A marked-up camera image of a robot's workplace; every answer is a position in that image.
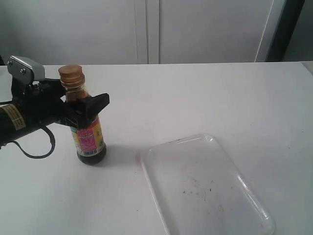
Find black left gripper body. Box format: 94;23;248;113
11;78;78;128

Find dark soy sauce bottle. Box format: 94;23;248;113
58;65;107;165

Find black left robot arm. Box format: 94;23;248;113
0;78;110;145

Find grey cabinet doors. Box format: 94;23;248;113
0;0;284;65

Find white plastic tray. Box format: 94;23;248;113
140;134;275;235

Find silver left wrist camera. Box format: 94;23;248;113
7;55;45;85

